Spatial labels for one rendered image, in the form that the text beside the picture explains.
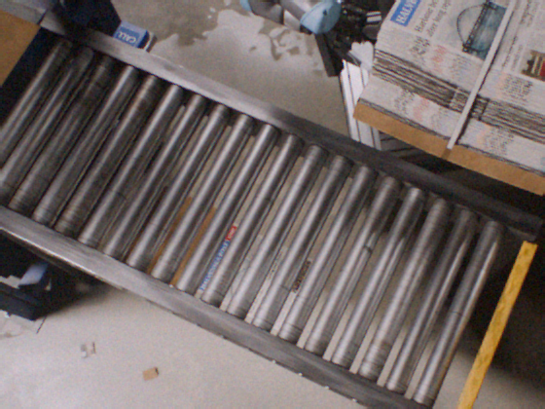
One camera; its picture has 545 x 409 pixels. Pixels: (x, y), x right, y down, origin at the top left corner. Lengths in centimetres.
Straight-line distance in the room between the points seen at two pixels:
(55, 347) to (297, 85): 131
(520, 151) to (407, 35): 29
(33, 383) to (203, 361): 59
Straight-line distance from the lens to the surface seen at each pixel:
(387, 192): 148
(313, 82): 254
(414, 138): 122
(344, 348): 139
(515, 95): 111
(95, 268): 152
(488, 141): 119
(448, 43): 110
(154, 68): 169
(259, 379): 220
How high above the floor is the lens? 218
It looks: 75 degrees down
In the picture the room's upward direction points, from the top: 5 degrees counter-clockwise
